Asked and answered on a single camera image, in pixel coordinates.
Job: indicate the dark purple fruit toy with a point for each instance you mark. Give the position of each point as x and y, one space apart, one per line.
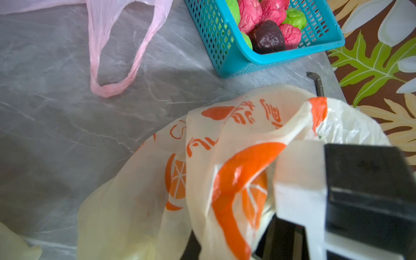
267 38

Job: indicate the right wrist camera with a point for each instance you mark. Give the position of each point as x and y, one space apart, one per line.
356 202

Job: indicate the small green fruit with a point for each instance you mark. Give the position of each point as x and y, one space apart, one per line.
247 40

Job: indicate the green round fruit toy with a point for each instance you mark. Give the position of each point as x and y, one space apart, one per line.
296 18

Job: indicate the green cabbage toy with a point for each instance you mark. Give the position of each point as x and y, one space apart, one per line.
234 9

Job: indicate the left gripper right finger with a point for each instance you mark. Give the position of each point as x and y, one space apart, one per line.
282 240

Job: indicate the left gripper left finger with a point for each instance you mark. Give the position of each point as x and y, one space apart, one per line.
192 249

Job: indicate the small red fruit toy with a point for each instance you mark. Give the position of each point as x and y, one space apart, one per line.
292 36

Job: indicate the pink red fruit toy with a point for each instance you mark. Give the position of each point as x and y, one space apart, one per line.
250 15

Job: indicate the yellow plastic bag with fruit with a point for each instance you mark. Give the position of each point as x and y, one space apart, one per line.
13 247

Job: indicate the grey allen key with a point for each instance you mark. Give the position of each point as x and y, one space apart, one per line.
318 83

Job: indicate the pale yellow bag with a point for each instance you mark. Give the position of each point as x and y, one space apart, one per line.
208 174

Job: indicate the teal plastic basket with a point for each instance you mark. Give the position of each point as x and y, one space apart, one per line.
231 56

